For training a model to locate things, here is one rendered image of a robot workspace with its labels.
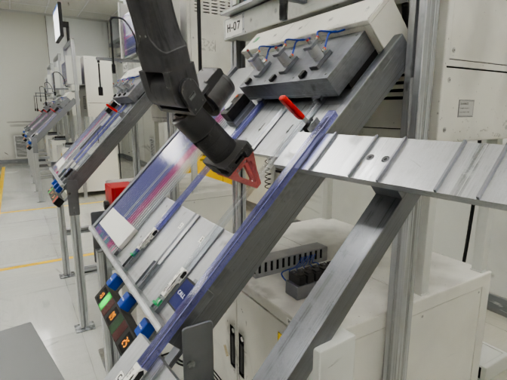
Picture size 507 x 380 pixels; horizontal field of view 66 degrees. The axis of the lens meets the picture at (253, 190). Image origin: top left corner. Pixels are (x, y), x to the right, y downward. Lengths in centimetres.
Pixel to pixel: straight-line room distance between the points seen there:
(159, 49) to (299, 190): 33
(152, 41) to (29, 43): 887
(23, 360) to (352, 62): 86
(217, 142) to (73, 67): 464
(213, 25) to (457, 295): 173
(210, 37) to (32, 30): 747
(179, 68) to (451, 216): 214
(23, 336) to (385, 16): 100
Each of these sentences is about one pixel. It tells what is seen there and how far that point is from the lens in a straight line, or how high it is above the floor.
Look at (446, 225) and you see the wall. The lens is 259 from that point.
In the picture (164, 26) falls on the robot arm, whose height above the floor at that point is 119.
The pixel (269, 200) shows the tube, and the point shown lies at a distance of 52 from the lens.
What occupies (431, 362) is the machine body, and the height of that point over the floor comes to 42.
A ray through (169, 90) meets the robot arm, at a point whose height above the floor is 110.
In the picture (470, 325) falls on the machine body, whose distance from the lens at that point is 133.
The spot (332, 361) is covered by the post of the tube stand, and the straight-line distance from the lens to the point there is 48.
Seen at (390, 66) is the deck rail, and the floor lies 116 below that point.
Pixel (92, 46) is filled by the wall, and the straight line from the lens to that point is 959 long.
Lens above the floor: 107
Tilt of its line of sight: 11 degrees down
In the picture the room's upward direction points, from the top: straight up
